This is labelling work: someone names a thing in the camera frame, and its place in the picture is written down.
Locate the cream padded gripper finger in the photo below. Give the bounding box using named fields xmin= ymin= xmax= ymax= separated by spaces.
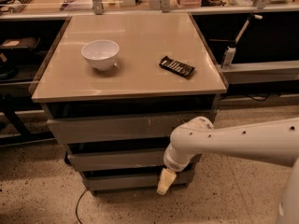
xmin=157 ymin=168 xmax=177 ymax=195

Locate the grey drawer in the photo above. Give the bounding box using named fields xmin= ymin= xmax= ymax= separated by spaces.
xmin=81 ymin=165 xmax=196 ymax=192
xmin=47 ymin=110 xmax=216 ymax=144
xmin=67 ymin=148 xmax=164 ymax=172

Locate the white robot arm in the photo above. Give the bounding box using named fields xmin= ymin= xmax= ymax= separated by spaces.
xmin=157 ymin=117 xmax=299 ymax=224

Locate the grey top drawer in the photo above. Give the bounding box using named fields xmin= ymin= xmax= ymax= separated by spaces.
xmin=47 ymin=110 xmax=216 ymax=144

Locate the grey bottom drawer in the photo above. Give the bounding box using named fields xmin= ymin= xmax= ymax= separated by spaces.
xmin=81 ymin=165 xmax=196 ymax=192

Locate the grey drawer cabinet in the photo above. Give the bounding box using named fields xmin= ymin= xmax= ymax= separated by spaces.
xmin=28 ymin=12 xmax=229 ymax=196

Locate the black snack bar packet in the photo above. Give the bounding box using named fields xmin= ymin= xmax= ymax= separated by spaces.
xmin=159 ymin=56 xmax=195 ymax=77

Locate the white glue bottle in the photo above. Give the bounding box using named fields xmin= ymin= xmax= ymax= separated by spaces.
xmin=221 ymin=47 xmax=236 ymax=69

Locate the white ceramic bowl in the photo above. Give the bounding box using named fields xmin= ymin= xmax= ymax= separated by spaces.
xmin=81 ymin=40 xmax=120 ymax=71

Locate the white black-tipped rod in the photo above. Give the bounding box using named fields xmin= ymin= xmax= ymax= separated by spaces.
xmin=235 ymin=14 xmax=263 ymax=44

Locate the black tray on shelf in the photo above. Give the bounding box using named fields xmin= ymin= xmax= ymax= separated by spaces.
xmin=0 ymin=37 xmax=40 ymax=49

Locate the black floor cable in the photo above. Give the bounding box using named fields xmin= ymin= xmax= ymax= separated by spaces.
xmin=75 ymin=189 xmax=89 ymax=224

